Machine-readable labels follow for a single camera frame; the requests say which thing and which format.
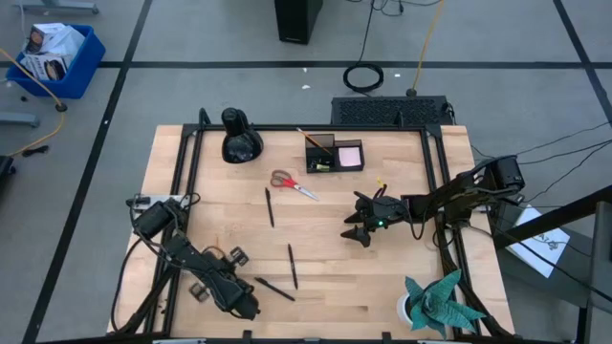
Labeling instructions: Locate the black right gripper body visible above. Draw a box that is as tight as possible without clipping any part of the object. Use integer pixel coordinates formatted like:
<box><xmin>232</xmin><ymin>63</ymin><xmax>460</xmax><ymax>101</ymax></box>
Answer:
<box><xmin>353</xmin><ymin>189</ymin><xmax>412</xmax><ymax>233</ymax></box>

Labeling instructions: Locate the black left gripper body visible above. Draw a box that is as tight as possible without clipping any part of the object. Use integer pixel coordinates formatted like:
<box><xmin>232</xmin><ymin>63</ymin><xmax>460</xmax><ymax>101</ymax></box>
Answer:
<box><xmin>189</xmin><ymin>247</ymin><xmax>250</xmax><ymax>303</ymax></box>

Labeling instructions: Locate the black pen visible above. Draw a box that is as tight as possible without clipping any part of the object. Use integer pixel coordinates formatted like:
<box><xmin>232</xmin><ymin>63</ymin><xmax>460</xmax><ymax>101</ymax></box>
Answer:
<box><xmin>286</xmin><ymin>243</ymin><xmax>299</xmax><ymax>291</ymax></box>
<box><xmin>264</xmin><ymin>186</ymin><xmax>276</xmax><ymax>229</ymax></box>
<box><xmin>252</xmin><ymin>275</ymin><xmax>297</xmax><ymax>303</ymax></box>

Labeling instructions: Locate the pink sticky note pad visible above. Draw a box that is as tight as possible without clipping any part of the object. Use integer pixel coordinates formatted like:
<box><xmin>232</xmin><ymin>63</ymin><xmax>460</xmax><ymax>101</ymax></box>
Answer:
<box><xmin>338</xmin><ymin>146</ymin><xmax>362</xmax><ymax>168</ymax></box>

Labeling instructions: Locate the yellow wooden pencil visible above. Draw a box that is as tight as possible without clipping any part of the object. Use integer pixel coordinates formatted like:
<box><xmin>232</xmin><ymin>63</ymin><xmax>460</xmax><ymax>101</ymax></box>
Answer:
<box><xmin>295</xmin><ymin>126</ymin><xmax>334</xmax><ymax>157</ymax></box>

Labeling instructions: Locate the black mesh desk organizer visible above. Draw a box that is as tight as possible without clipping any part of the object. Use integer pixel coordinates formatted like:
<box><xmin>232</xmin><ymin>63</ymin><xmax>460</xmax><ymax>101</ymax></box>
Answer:
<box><xmin>304</xmin><ymin>133</ymin><xmax>366</xmax><ymax>175</ymax></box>

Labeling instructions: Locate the black perforated case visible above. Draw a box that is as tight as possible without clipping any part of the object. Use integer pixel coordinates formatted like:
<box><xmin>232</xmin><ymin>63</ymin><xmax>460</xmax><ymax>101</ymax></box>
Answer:
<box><xmin>330</xmin><ymin>95</ymin><xmax>454</xmax><ymax>127</ymax></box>

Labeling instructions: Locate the teal plant in white pot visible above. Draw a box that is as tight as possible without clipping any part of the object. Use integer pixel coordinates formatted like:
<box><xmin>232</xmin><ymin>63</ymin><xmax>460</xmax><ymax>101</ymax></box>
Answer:
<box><xmin>395</xmin><ymin>269</ymin><xmax>488</xmax><ymax>340</ymax></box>

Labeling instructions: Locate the white paper sheet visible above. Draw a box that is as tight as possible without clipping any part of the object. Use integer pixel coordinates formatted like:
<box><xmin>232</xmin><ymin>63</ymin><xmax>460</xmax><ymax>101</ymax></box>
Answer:
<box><xmin>505</xmin><ymin>204</ymin><xmax>572</xmax><ymax>280</ymax></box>

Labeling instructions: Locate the black tower box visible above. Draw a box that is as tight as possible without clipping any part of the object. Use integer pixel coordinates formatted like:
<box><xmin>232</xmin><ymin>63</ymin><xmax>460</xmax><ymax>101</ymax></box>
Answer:
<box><xmin>273</xmin><ymin>0</ymin><xmax>325</xmax><ymax>46</ymax></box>

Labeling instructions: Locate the black neighbouring table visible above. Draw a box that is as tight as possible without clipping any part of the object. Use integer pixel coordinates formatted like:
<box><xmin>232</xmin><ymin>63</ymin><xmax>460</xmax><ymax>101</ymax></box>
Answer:
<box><xmin>492</xmin><ymin>183</ymin><xmax>612</xmax><ymax>344</ymax></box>

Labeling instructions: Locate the blue plastic bin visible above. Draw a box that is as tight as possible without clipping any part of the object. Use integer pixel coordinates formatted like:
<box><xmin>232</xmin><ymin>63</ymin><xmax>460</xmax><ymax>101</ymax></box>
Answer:
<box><xmin>5</xmin><ymin>23</ymin><xmax>107</xmax><ymax>100</ymax></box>

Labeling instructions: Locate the grey table foot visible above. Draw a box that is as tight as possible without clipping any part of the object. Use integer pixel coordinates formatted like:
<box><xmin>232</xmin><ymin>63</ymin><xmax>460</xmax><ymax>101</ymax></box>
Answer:
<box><xmin>12</xmin><ymin>0</ymin><xmax>100</xmax><ymax>15</ymax></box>
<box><xmin>0</xmin><ymin>111</ymin><xmax>40</xmax><ymax>129</ymax></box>

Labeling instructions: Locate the white printed carton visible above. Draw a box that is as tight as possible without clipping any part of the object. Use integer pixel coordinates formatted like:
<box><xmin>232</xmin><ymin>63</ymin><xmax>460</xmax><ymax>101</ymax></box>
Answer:
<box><xmin>19</xmin><ymin>53</ymin><xmax>69</xmax><ymax>82</ymax></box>
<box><xmin>24</xmin><ymin>22</ymin><xmax>86</xmax><ymax>58</ymax></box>

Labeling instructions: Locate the black table frame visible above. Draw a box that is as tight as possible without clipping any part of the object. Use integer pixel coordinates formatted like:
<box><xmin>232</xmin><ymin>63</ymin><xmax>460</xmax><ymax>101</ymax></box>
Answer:
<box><xmin>112</xmin><ymin>121</ymin><xmax>515</xmax><ymax>344</ymax></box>

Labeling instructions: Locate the black coiled hanging cable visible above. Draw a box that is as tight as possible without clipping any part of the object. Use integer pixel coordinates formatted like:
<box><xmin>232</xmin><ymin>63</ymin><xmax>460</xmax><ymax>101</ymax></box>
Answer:
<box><xmin>341</xmin><ymin>0</ymin><xmax>385</xmax><ymax>95</ymax></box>

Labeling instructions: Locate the yellow hanging cable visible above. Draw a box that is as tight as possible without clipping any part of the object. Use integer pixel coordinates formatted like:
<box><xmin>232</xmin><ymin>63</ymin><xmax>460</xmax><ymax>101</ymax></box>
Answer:
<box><xmin>405</xmin><ymin>0</ymin><xmax>447</xmax><ymax>98</ymax></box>
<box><xmin>0</xmin><ymin>46</ymin><xmax>69</xmax><ymax>159</ymax></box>

